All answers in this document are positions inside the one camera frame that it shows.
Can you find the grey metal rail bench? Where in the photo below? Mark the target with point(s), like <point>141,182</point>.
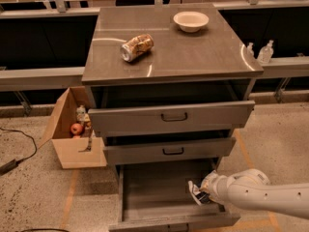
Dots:
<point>40,79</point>

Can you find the crushed soda can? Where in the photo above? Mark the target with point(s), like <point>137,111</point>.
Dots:
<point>136,47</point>

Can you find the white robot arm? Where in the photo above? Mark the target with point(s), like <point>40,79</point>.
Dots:
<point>251,190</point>

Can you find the cardboard box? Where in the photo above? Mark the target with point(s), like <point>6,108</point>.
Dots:
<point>70,132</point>

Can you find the white bowl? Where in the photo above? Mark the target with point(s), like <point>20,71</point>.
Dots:
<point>191,22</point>

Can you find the grey drawer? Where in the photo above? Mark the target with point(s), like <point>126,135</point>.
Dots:
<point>154,197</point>
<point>169,151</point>
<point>170,118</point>

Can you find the red apple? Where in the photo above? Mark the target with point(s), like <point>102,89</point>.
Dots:
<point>76,129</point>

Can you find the grey drawer cabinet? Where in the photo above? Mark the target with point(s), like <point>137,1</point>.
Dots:
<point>211,65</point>

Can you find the bottom grey drawer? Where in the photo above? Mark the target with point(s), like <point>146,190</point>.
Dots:
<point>154,197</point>

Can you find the top grey drawer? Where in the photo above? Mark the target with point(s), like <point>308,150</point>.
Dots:
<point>170,118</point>

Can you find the middle grey drawer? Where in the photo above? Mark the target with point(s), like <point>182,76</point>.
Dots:
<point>169,151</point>

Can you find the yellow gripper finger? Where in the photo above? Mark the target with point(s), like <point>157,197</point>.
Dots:
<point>207,185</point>

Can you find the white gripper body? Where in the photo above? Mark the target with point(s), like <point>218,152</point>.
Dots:
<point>220,188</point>

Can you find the blue chip bag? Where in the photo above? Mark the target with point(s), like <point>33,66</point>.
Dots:
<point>200,197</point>

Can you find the small clear bottle in box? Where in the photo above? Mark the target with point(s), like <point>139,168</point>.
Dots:
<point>80,113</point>

